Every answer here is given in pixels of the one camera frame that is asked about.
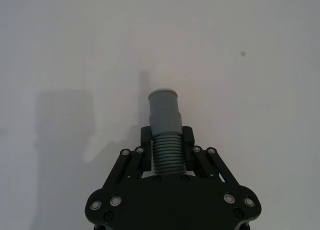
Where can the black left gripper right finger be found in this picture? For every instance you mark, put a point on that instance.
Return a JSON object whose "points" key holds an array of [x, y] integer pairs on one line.
{"points": [[188, 152]]}

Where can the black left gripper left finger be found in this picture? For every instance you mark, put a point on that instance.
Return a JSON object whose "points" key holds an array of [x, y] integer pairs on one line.
{"points": [[146, 152]]}

